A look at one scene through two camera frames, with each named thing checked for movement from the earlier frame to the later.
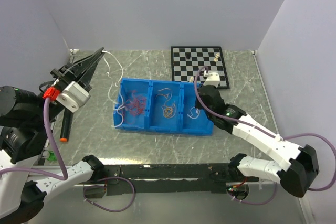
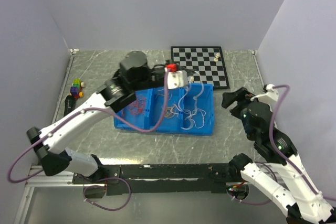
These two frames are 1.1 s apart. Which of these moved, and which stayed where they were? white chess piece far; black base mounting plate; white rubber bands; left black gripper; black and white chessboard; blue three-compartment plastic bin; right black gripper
Moved: left black gripper; right black gripper; white rubber bands
Stayed: white chess piece far; black base mounting plate; blue three-compartment plastic bin; black and white chessboard
